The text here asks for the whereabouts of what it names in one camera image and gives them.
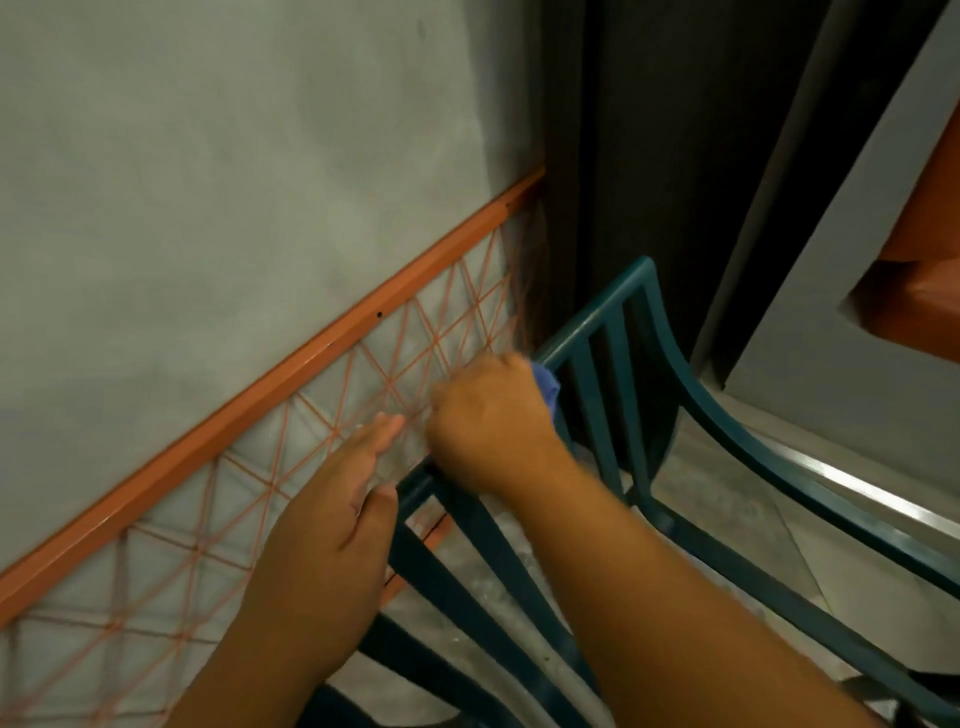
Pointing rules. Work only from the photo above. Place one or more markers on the person's left hand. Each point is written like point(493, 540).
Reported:
point(315, 555)

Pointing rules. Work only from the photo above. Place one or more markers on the person's left thumb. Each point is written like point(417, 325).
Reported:
point(377, 514)

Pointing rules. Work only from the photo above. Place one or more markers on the person's right hand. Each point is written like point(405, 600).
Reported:
point(491, 427)

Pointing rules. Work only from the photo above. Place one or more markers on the dark door frame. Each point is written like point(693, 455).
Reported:
point(675, 150)

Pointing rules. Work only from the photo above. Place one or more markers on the teal metal chair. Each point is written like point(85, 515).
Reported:
point(750, 585)

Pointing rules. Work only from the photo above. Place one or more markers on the person's right forearm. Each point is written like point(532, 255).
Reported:
point(675, 622)

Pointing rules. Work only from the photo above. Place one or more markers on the orange panel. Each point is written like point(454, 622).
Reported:
point(922, 300)

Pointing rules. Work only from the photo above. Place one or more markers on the silver metal floor track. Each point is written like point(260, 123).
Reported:
point(862, 489)

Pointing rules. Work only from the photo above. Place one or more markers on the person's left forearm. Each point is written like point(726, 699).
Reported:
point(255, 675)

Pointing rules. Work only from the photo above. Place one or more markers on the blue cleaning cloth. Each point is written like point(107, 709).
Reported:
point(549, 390)

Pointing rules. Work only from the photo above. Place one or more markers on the person's right fingers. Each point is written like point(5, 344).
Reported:
point(480, 379)

